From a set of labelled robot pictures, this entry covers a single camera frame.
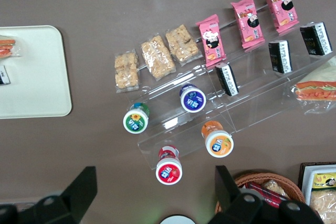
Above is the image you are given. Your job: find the clear-wrapped rice crispy bar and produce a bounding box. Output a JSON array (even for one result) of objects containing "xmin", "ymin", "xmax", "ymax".
[
  {"xmin": 114, "ymin": 49, "xmax": 141, "ymax": 93},
  {"xmin": 164, "ymin": 24, "xmax": 203, "ymax": 66},
  {"xmin": 140, "ymin": 34, "xmax": 176, "ymax": 82}
]

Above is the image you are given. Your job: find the purple gum bottle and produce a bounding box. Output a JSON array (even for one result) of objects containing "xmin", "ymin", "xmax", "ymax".
[{"xmin": 180, "ymin": 84, "xmax": 207, "ymax": 114}]

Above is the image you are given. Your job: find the clear rice cracker pack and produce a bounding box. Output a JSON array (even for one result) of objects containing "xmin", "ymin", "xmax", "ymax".
[
  {"xmin": 262, "ymin": 179, "xmax": 289, "ymax": 196},
  {"xmin": 309, "ymin": 189, "xmax": 336, "ymax": 224}
]

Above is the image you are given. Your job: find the orange gum bottle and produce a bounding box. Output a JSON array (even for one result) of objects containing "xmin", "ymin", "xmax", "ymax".
[{"xmin": 201, "ymin": 120, "xmax": 235, "ymax": 158}]

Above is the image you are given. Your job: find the red cookie box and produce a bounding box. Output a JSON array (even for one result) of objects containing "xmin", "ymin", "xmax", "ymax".
[{"xmin": 246, "ymin": 181, "xmax": 289, "ymax": 209}]

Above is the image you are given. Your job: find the brown wicker snack basket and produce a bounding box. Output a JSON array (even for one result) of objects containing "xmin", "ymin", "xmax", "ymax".
[{"xmin": 215, "ymin": 173, "xmax": 307, "ymax": 216}]

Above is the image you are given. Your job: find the black seaweed snack packet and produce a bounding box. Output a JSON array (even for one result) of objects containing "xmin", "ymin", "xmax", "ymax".
[
  {"xmin": 214, "ymin": 62, "xmax": 240, "ymax": 97},
  {"xmin": 268, "ymin": 39, "xmax": 293, "ymax": 74},
  {"xmin": 299, "ymin": 21, "xmax": 333, "ymax": 57},
  {"xmin": 0, "ymin": 65, "xmax": 12, "ymax": 86}
]

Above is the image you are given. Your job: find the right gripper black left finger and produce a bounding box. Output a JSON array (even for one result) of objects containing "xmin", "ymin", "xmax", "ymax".
[{"xmin": 0, "ymin": 165, "xmax": 98, "ymax": 224}]

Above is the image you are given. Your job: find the yellow snack packet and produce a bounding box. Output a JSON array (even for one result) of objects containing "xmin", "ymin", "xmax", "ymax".
[{"xmin": 312, "ymin": 173, "xmax": 336, "ymax": 190}]

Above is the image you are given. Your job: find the green gum bottle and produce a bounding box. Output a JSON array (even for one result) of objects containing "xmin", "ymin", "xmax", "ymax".
[{"xmin": 122, "ymin": 102, "xmax": 150, "ymax": 134}]

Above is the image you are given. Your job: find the pink cartoon snack packet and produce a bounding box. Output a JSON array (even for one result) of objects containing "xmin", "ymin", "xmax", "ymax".
[
  {"xmin": 196, "ymin": 14, "xmax": 227, "ymax": 68},
  {"xmin": 261, "ymin": 0, "xmax": 300, "ymax": 34},
  {"xmin": 230, "ymin": 0, "xmax": 265, "ymax": 49}
]

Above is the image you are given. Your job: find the cream plastic tray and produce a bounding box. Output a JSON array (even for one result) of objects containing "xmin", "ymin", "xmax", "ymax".
[{"xmin": 0, "ymin": 25, "xmax": 72, "ymax": 119}]

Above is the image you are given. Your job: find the white snack bin black base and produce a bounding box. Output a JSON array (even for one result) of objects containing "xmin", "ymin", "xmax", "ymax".
[{"xmin": 298, "ymin": 162, "xmax": 336, "ymax": 224}]

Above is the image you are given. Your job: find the wrapped triangle sandwich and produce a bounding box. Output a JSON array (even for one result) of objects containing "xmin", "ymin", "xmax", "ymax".
[
  {"xmin": 0, "ymin": 34, "xmax": 23, "ymax": 58},
  {"xmin": 290, "ymin": 58, "xmax": 336, "ymax": 114}
]

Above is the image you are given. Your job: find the clear acrylic stepped riser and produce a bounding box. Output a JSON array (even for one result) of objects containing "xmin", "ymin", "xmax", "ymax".
[
  {"xmin": 207, "ymin": 3, "xmax": 336, "ymax": 133},
  {"xmin": 136, "ymin": 58, "xmax": 232, "ymax": 171}
]

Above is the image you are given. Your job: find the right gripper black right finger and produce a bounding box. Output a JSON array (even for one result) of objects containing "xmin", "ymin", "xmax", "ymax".
[{"xmin": 208, "ymin": 165, "xmax": 325, "ymax": 224}]

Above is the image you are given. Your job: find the red gum bottle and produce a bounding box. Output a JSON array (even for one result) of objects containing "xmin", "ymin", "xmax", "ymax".
[{"xmin": 155, "ymin": 145, "xmax": 183, "ymax": 185}]

